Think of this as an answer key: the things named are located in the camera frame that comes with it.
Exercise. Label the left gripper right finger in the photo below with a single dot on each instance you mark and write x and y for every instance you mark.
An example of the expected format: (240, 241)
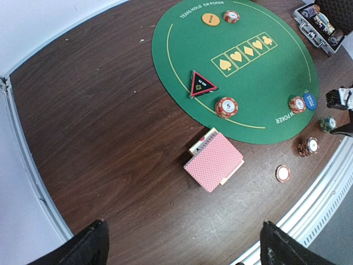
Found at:
(277, 247)

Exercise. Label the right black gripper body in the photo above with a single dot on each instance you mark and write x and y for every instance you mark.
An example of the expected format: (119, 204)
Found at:
(348, 101)

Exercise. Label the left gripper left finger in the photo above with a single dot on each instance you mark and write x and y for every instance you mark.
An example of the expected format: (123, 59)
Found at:
(89, 246)

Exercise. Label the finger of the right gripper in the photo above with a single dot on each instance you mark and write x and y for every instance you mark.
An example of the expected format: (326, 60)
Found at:
(333, 100)
(346, 130)

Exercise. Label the green poker chip stack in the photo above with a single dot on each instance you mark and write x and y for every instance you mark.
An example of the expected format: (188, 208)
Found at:
(328, 123)

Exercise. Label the blue small blind button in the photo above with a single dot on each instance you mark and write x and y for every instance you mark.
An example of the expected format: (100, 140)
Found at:
(310, 101)

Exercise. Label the orange chips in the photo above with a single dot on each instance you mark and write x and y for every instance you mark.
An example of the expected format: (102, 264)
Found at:
(297, 105)
(226, 107)
(231, 16)

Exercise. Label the orange poker chip stack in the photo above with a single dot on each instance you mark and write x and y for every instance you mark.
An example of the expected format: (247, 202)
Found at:
(283, 173)

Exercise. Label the black red triangular dealer button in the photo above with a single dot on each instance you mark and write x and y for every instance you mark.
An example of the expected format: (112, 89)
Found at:
(200, 85)

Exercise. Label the orange big blind button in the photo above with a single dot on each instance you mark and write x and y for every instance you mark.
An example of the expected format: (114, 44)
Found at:
(210, 19)

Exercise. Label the dark red poker chip stack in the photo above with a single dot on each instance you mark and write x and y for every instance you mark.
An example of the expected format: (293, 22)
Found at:
(308, 147)

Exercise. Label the aluminium poker chip case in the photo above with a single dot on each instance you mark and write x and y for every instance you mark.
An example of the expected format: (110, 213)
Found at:
(326, 24)

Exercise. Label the round green poker mat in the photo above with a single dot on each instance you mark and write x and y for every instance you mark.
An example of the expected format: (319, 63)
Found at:
(259, 61)

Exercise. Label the red backed card deck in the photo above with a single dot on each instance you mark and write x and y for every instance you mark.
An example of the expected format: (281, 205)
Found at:
(215, 163)

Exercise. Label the front aluminium rail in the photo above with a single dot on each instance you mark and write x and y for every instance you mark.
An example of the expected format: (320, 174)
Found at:
(309, 216)

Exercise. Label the left aluminium frame post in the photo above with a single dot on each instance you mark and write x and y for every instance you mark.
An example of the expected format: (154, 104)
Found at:
(38, 187)

